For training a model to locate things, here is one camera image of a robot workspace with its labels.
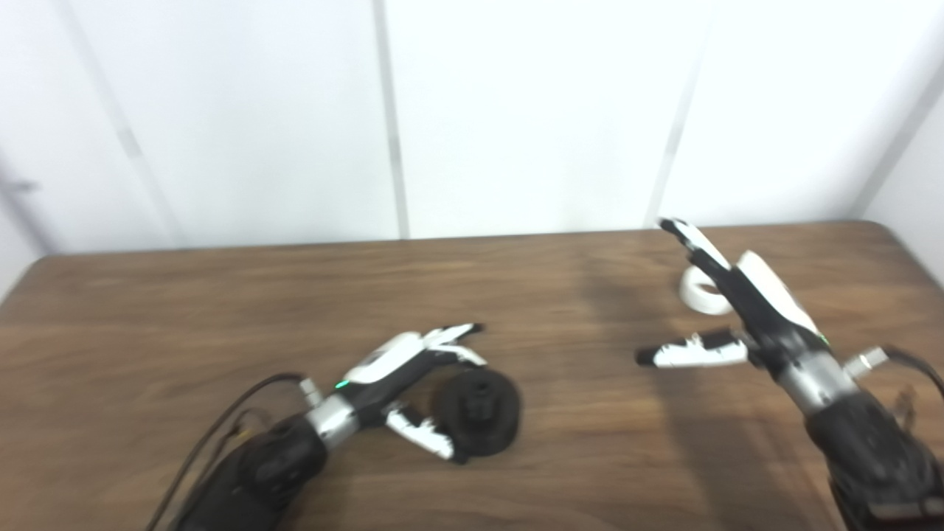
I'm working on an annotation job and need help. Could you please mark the round black stepped part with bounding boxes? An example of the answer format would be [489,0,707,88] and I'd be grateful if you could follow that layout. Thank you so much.
[430,367,522,465]

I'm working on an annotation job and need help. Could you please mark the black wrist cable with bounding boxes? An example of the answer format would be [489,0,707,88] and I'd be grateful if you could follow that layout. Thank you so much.
[843,345,944,395]
[146,372,323,531]

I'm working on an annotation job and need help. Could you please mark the grey wall corner post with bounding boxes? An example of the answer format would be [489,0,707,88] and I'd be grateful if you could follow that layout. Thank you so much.
[0,151,60,256]

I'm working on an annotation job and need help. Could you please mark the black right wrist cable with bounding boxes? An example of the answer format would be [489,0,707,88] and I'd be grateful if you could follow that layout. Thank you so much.
[843,345,944,395]

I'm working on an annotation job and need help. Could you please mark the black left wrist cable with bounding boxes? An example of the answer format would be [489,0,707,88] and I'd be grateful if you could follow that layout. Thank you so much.
[146,372,323,531]

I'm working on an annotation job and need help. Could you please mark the thin right arm wires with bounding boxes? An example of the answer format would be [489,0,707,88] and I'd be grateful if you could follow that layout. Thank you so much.
[891,386,920,430]

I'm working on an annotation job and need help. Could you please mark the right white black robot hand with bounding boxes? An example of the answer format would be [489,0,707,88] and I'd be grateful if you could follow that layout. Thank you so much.
[635,218,861,417]

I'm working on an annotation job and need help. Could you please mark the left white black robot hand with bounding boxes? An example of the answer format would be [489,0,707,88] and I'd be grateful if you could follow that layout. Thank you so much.
[305,322,489,462]

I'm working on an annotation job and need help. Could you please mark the white toothed ring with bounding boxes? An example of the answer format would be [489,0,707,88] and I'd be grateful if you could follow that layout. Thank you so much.
[679,264,735,316]

